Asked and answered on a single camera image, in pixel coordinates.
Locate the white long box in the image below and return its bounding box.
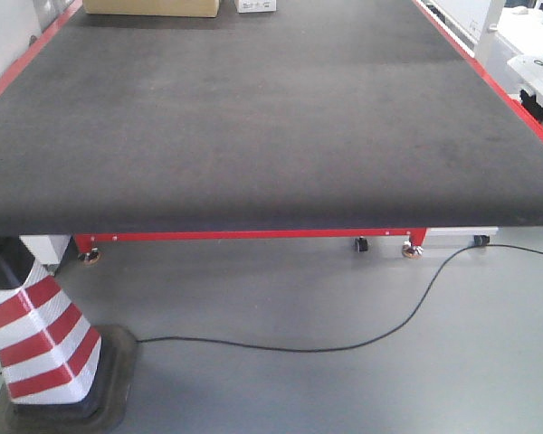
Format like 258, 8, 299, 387
234, 0, 277, 14

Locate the cardboard box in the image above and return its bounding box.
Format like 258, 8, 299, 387
82, 0, 221, 18

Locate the red white traffic cone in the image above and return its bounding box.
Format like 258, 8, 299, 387
0, 237, 138, 433

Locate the white mobile machine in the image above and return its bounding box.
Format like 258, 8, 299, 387
507, 54, 543, 108

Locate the black floor cable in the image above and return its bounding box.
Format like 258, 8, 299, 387
133, 243, 543, 354

